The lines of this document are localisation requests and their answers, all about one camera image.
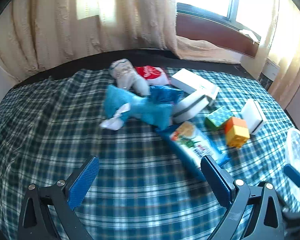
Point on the white wrapper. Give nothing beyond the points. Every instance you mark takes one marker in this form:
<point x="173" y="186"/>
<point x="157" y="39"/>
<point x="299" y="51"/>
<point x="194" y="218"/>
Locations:
<point x="112" y="123"/>

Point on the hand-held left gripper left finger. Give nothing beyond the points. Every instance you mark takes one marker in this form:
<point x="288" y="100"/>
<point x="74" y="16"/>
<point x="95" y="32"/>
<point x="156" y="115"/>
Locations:
<point x="83" y="182"/>

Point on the white and blue box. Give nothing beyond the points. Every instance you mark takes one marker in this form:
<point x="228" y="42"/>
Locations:
<point x="190" y="81"/>

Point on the green dotted block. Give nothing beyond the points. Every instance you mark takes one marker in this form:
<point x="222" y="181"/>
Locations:
<point x="216" y="118"/>

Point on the white sponge grey layer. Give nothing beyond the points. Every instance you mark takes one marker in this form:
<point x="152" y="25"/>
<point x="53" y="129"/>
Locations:
<point x="187" y="107"/>
<point x="251" y="113"/>

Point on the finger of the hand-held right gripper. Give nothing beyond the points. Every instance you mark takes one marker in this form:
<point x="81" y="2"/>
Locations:
<point x="293" y="175"/>

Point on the brown wooden window sill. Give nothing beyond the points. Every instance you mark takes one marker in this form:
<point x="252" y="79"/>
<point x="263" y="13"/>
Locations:
<point x="215" y="32"/>

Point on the white tower heater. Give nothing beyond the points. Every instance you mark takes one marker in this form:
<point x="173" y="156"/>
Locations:
<point x="270" y="72"/>

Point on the blue plaid bed sheet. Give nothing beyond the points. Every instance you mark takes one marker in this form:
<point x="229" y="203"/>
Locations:
<point x="140" y="192"/>

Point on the white medical packet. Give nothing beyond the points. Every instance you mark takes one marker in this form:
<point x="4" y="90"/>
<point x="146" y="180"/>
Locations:
<point x="127" y="76"/>

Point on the clear plastic bowl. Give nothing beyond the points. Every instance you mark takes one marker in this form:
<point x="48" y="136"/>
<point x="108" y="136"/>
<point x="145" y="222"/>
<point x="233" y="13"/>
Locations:
<point x="298" y="147"/>

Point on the cream straight curtain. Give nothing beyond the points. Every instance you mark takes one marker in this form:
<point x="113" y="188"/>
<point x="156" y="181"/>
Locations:
<point x="290" y="55"/>

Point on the blue snack packet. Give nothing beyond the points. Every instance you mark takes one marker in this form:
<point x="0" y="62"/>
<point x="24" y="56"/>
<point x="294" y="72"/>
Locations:
<point x="190" y="145"/>

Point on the white cloth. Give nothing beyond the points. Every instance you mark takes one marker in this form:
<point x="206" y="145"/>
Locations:
<point x="250" y="33"/>

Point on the cream curtain with bundled end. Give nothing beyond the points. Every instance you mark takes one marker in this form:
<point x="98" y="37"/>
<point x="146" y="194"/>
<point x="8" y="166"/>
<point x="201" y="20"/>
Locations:
<point x="65" y="30"/>

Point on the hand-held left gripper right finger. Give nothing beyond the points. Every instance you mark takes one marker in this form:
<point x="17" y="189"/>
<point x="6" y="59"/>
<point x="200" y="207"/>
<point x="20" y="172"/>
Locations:
<point x="215" y="180"/>

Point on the orange and yellow block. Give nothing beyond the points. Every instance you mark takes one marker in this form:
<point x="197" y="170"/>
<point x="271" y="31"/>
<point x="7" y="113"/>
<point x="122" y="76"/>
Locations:
<point x="236" y="132"/>

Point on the blue wipes packet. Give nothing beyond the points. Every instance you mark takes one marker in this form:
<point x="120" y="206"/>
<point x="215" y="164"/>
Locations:
<point x="165" y="93"/>

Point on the blue cloth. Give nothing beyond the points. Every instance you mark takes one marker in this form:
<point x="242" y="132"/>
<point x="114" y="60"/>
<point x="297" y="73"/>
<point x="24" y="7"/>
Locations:
<point x="137" y="107"/>

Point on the red glue packet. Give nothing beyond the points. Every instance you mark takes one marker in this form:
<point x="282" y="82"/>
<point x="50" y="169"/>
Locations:
<point x="151" y="73"/>

